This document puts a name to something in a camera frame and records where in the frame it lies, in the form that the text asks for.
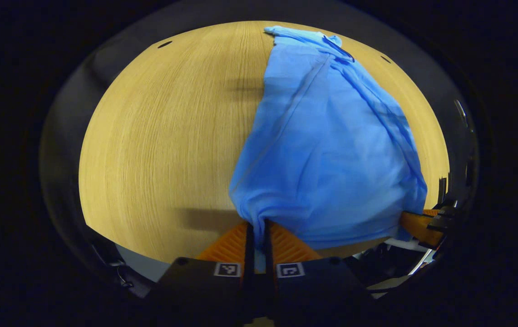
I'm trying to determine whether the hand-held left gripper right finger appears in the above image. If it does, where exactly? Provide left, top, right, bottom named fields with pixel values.
left=264, top=220, right=377, bottom=327

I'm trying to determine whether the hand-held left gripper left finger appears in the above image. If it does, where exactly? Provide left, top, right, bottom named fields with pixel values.
left=150, top=221, right=255, bottom=327

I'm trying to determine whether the light blue T-shirt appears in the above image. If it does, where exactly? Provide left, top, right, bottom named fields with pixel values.
left=228, top=25, right=428, bottom=273

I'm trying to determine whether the white metal frame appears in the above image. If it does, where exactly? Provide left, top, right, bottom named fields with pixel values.
left=368, top=237, right=439, bottom=293

